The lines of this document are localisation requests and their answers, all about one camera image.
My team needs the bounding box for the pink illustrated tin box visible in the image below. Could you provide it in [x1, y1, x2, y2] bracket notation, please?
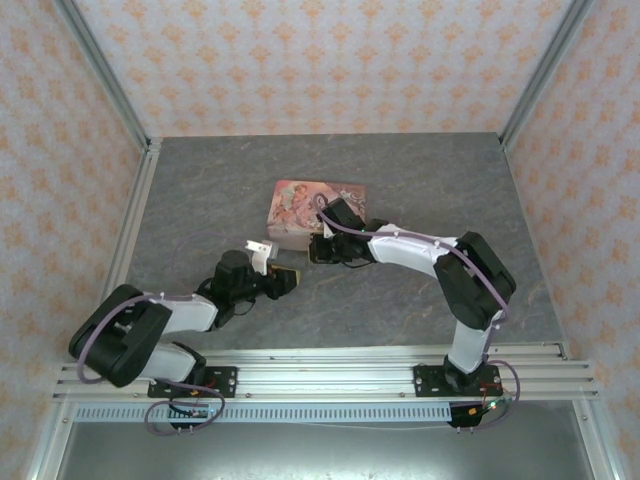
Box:
[267, 179, 369, 252]

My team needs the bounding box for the small circuit board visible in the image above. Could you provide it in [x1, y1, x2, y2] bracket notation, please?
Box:
[469, 398, 507, 417]
[169, 404, 217, 419]

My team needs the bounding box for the grey metal lower panel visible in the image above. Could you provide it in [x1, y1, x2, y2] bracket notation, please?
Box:
[64, 422, 601, 480]

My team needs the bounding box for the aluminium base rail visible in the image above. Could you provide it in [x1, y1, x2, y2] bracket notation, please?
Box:
[52, 342, 599, 402]

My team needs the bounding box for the slotted grey cable duct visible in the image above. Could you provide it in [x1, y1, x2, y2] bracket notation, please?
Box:
[74, 403, 454, 424]

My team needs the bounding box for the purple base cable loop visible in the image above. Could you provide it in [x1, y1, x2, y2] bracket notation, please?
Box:
[458, 359, 522, 432]
[143, 379, 229, 437]

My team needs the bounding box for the aluminium frame post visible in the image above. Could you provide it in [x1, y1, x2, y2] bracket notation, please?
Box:
[52, 0, 151, 151]
[498, 0, 597, 147]

